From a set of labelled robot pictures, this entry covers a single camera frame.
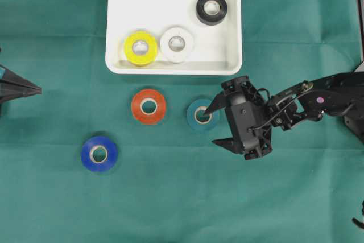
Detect teal green tape roll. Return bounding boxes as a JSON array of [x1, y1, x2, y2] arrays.
[[187, 99, 220, 132]]

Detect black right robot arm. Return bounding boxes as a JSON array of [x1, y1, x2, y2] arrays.
[[204, 66, 363, 160]]

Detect green table cloth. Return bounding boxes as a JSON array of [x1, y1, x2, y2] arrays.
[[1, 0, 363, 242]]

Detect red tape roll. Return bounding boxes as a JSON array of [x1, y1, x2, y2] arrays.
[[131, 89, 167, 125]]

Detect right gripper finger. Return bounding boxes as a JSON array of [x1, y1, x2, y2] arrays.
[[204, 91, 226, 115], [212, 137, 239, 154]]

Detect yellow tape roll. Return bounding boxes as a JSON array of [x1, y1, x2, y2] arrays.
[[123, 31, 158, 67]]

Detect black tape roll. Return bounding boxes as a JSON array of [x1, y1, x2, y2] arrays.
[[196, 0, 228, 26]]

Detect white plastic case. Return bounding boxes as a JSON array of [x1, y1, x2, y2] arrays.
[[105, 0, 243, 76]]

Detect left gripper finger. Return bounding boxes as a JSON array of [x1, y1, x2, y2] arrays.
[[0, 65, 41, 90], [1, 89, 42, 105]]

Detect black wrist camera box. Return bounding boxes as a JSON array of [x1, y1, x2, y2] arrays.
[[225, 92, 271, 160]]

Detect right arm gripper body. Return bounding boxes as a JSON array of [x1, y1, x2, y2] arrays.
[[221, 76, 301, 151]]

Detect white tape roll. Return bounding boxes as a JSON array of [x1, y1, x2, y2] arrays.
[[159, 27, 194, 63]]

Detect blue tape roll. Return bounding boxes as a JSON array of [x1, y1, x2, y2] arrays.
[[80, 135, 119, 172]]

